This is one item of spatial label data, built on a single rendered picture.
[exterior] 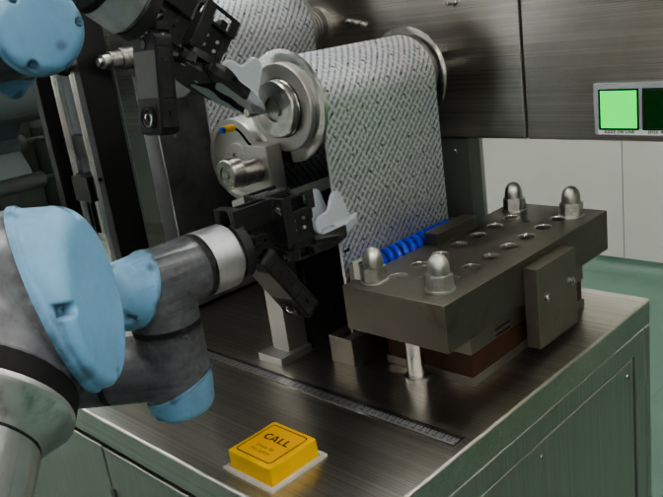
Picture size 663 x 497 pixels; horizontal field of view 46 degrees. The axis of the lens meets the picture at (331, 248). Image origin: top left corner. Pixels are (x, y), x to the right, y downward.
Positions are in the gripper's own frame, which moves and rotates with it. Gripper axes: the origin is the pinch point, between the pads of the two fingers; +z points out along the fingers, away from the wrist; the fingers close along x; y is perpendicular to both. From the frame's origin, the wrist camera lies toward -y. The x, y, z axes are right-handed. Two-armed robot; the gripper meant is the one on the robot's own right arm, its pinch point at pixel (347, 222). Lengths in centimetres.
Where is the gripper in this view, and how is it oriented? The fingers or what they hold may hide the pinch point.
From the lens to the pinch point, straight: 103.2
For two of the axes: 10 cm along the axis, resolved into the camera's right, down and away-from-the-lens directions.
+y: -1.3, -9.5, -3.0
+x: -7.1, -1.2, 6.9
